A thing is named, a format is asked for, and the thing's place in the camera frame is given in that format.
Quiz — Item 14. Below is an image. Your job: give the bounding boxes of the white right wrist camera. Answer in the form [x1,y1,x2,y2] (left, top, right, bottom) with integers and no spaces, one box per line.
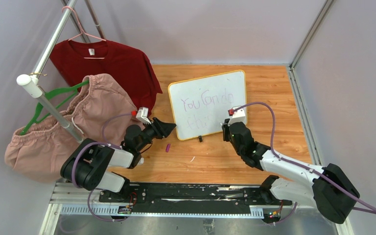
[228,106,247,126]

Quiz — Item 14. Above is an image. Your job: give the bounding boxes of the green clothes hanger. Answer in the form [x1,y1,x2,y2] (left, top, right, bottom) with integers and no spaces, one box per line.
[18,75,89,138]

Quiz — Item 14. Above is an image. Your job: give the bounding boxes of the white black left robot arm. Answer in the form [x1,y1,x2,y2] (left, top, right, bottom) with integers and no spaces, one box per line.
[60,117,177,202]

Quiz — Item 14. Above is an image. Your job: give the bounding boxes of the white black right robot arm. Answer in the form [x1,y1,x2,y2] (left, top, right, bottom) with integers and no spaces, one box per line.
[222,118,360,224]

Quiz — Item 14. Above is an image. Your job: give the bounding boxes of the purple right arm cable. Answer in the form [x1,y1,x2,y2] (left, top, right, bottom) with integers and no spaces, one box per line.
[233,101,376,224]

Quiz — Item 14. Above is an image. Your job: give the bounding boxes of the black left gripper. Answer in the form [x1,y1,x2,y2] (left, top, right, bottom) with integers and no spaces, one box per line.
[136,117,176,152]

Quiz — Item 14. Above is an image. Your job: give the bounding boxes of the yellow-framed whiteboard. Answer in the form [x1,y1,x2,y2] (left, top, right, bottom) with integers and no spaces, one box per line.
[168,70,247,141]

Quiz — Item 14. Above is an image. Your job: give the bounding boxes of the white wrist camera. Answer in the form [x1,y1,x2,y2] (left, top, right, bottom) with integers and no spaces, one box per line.
[228,106,247,126]
[136,107,152,125]

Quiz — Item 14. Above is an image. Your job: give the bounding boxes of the purple marker cap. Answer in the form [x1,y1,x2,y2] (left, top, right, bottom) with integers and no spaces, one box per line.
[165,143,171,152]

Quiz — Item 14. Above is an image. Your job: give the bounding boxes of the red t-shirt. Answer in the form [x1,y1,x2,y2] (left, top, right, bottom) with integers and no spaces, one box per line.
[49,40,162,113]

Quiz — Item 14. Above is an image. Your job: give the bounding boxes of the silver clothes rack pole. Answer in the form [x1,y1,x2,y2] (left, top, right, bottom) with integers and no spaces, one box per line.
[16,0,85,143]

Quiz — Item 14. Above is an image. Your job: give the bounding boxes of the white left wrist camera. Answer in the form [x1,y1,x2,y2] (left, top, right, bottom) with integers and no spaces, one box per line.
[136,107,152,125]

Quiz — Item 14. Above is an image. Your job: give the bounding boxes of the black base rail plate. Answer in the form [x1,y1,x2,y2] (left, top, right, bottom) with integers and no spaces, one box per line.
[97,182,292,218]

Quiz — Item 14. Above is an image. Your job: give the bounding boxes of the grey aluminium frame post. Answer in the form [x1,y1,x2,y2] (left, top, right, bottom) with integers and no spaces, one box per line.
[289,0,335,70]

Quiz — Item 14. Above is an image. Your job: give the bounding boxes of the pink clothes hanger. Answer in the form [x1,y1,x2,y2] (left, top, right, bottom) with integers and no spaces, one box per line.
[61,6,106,60]

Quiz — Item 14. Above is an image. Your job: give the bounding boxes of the pink shorts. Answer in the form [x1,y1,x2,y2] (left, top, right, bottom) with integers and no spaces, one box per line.
[4,73,141,183]

